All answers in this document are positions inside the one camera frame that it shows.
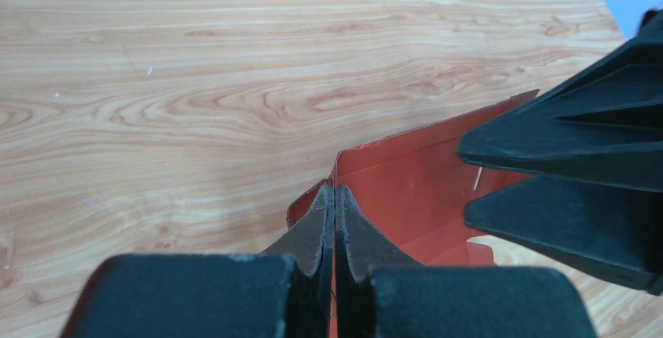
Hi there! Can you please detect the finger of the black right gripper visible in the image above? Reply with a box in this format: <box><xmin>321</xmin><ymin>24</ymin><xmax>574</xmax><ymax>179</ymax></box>
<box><xmin>457</xmin><ymin>9</ymin><xmax>662</xmax><ymax>192</ymax></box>
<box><xmin>464</xmin><ymin>176</ymin><xmax>662</xmax><ymax>296</ymax></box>

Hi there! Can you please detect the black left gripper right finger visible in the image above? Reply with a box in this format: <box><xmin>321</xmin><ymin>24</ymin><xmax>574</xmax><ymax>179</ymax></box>
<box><xmin>335</xmin><ymin>186</ymin><xmax>596</xmax><ymax>337</ymax></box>

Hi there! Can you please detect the red paper box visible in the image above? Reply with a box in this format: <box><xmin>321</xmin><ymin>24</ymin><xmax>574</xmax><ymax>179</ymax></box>
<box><xmin>286</xmin><ymin>88</ymin><xmax>541</xmax><ymax>338</ymax></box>

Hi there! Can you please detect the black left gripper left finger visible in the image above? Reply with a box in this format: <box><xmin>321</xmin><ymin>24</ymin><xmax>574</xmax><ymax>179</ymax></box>
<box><xmin>62</xmin><ymin>184</ymin><xmax>335</xmax><ymax>337</ymax></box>

